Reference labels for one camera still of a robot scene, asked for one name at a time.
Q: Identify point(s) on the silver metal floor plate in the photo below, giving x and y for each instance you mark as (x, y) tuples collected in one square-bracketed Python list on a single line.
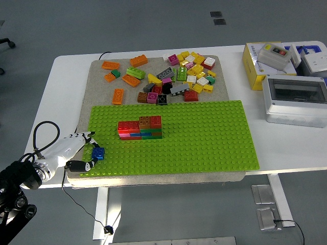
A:
[(263, 194), (268, 219)]

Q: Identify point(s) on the square magenta toy brick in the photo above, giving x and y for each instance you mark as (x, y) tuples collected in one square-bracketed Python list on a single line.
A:
[(173, 59), (152, 97)]

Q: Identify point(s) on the white table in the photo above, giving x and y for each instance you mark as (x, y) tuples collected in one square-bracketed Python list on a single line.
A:
[(64, 89)]

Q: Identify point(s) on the white wall socket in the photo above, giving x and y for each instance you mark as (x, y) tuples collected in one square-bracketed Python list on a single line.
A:
[(315, 62)]

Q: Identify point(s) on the grey metal base plate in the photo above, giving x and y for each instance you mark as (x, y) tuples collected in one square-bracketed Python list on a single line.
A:
[(173, 241)]

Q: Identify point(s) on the small white box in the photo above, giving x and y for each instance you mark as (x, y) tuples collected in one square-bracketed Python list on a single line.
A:
[(297, 56)]

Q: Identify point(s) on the black square hollow brick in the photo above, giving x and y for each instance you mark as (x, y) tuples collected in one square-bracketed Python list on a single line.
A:
[(162, 99)]

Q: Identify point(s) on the long grey toy brick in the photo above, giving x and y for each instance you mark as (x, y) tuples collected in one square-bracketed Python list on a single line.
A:
[(180, 89)]

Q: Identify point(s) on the small red toy brick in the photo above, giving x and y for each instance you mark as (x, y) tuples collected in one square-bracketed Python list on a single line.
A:
[(157, 89)]

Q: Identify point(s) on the yellow sloped toy brick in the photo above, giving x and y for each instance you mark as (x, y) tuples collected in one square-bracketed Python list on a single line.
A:
[(154, 79)]

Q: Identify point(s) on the small white toy brick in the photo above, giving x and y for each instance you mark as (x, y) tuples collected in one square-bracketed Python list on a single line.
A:
[(165, 57)]

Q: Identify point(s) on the long lime green brick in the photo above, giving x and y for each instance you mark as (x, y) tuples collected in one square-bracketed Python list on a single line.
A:
[(136, 72)]

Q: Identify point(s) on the black toy brick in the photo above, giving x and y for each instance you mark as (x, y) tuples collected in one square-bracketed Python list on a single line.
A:
[(167, 88)]

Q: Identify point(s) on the black chair base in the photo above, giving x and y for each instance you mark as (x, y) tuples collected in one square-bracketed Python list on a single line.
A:
[(1, 71), (9, 42)]

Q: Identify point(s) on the small yellow toy brick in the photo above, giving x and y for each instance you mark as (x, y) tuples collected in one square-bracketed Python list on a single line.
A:
[(185, 54), (200, 74), (211, 73), (187, 84), (180, 57), (197, 88), (208, 88)]

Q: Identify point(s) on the white square toy brick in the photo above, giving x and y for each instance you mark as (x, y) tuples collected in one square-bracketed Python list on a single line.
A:
[(202, 80), (209, 61), (190, 58), (191, 78)]

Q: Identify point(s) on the small dark green brick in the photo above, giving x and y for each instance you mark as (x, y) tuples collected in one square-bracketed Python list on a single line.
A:
[(116, 73), (210, 79)]

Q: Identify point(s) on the white electrical enclosure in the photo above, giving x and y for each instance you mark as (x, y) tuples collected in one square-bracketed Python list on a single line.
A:
[(296, 102)]

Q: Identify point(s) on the large yellow toy brick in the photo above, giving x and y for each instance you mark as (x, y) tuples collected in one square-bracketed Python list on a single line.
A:
[(197, 68), (198, 58)]

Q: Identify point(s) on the long dark green brick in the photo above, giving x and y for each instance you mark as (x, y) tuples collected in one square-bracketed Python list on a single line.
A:
[(150, 130), (152, 137)]

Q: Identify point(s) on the grey brick with holes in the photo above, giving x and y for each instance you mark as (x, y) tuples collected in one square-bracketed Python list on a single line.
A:
[(165, 73)]

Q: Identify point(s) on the grey-brown mat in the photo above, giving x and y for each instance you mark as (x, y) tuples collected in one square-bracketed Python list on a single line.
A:
[(102, 86)]

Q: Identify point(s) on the red sloped toy brick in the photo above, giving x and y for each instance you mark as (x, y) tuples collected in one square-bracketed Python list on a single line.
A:
[(191, 95)]

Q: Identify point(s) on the brown square toy brick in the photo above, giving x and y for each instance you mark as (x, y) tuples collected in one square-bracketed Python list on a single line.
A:
[(144, 122), (142, 97)]

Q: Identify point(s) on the square red toy brick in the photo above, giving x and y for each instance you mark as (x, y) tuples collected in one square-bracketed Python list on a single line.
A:
[(155, 121)]

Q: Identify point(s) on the small pink toy brick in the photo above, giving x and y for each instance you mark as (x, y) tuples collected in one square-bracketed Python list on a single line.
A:
[(189, 65)]

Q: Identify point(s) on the grey sloped toy brick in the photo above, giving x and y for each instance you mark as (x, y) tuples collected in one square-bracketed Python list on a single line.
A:
[(148, 87)]

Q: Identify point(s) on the lime green studded brick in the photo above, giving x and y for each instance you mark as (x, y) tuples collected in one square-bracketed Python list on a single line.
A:
[(182, 74)]

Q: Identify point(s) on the long orange toy brick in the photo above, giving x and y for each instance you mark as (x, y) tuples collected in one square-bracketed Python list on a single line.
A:
[(131, 80), (139, 60), (118, 96), (110, 65)]

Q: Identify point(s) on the green studded baseplate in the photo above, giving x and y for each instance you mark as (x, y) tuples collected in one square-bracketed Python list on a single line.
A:
[(191, 137)]

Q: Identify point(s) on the dark floor hatch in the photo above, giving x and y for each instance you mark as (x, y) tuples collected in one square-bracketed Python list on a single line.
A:
[(219, 22), (216, 14)]

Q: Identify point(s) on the yellow cardboard box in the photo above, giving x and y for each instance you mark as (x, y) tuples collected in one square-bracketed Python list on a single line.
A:
[(251, 69)]

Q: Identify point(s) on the small orange toy brick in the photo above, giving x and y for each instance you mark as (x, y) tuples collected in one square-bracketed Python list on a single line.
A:
[(109, 77)]

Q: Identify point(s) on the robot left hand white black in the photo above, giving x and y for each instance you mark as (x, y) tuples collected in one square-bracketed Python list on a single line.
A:
[(64, 149)]

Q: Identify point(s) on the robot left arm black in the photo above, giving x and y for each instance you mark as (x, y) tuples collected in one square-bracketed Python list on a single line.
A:
[(15, 176)]

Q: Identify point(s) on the small magenta toy brick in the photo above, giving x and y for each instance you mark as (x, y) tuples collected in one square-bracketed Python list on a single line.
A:
[(167, 81)]

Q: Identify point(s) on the grey push-button switch box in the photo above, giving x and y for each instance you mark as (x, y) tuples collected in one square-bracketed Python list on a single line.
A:
[(274, 56)]

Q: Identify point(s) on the thin blue toy brick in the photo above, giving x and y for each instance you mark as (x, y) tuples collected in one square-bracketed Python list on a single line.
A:
[(135, 134)]

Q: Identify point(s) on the red brick under white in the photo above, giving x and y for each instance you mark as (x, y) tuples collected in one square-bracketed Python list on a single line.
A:
[(207, 67)]

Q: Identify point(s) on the long red toy brick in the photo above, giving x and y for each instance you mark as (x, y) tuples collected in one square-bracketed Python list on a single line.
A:
[(128, 126)]

